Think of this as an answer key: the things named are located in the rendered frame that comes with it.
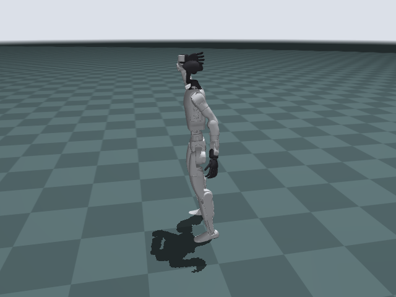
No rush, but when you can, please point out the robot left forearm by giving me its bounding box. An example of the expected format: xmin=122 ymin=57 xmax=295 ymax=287
xmin=209 ymin=120 xmax=220 ymax=156

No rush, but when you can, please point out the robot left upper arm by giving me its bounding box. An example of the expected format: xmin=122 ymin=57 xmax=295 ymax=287
xmin=191 ymin=92 xmax=218 ymax=128

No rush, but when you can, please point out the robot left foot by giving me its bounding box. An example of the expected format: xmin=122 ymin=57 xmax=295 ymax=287
xmin=194 ymin=230 xmax=219 ymax=243

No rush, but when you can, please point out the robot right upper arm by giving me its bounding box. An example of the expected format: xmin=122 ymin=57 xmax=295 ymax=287
xmin=176 ymin=63 xmax=192 ymax=89

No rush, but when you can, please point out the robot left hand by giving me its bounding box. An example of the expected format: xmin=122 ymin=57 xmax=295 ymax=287
xmin=204 ymin=149 xmax=218 ymax=178

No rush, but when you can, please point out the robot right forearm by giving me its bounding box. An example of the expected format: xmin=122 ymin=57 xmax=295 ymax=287
xmin=178 ymin=55 xmax=185 ymax=67

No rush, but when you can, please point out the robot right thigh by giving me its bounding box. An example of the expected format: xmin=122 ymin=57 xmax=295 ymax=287
xmin=186 ymin=144 xmax=206 ymax=185

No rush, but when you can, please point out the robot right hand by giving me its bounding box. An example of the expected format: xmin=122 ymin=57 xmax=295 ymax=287
xmin=180 ymin=52 xmax=205 ymax=64

